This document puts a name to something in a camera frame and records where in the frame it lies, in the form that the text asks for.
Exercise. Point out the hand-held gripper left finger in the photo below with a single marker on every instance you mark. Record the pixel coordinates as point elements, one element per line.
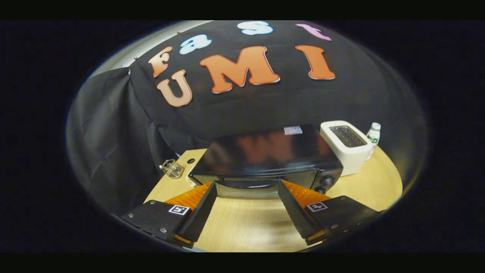
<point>202,216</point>

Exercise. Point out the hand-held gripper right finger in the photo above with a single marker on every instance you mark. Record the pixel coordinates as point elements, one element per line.
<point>295,214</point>

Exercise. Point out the black toaster oven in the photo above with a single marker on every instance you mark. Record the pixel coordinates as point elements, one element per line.
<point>265,155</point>

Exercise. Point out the white pop-up toaster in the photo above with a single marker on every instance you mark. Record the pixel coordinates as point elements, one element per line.
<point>352,159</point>

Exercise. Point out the white bottle green label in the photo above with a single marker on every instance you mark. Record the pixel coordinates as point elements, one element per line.
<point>373,136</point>

